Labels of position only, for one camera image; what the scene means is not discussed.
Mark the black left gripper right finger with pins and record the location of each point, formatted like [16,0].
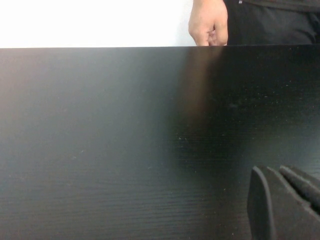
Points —
[302,185]

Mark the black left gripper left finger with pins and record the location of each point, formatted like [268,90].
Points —
[275,212]

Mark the person in black clothing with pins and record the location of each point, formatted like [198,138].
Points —
[270,27]

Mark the person's right hand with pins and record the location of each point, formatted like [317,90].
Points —
[206,20]

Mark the black printed t-shirt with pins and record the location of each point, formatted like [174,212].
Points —
[297,3]

